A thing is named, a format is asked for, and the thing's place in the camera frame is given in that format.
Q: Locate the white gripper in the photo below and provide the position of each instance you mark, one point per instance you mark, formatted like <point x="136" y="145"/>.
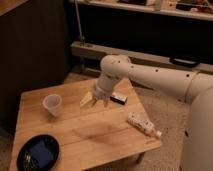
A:
<point x="102" y="89"/>

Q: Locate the white patterned plastic bottle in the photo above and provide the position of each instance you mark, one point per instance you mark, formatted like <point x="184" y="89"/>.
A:
<point x="143" y="124"/>

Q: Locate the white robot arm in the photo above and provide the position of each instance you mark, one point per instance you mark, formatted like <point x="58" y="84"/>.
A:
<point x="194" y="88"/>

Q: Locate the black rectangular box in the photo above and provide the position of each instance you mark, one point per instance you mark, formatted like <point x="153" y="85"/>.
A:
<point x="118" y="98"/>

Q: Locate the wooden low table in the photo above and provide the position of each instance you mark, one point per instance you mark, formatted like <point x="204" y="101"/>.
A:
<point x="88" y="137"/>

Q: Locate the translucent white plastic cup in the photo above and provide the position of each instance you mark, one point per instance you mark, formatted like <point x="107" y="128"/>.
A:
<point x="52" y="104"/>

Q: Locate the metal vertical pole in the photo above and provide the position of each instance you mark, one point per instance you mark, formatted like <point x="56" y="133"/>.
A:
<point x="81" y="37"/>

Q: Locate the blue sponge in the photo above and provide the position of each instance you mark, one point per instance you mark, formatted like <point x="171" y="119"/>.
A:
<point x="41" y="154"/>

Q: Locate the black round bowl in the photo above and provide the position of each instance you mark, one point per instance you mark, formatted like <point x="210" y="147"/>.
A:
<point x="25" y="162"/>

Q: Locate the metal shelf rail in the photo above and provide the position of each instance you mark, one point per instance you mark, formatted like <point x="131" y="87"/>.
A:
<point x="97" y="52"/>

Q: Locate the black handle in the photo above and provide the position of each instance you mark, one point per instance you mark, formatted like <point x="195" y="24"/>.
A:
<point x="184" y="64"/>

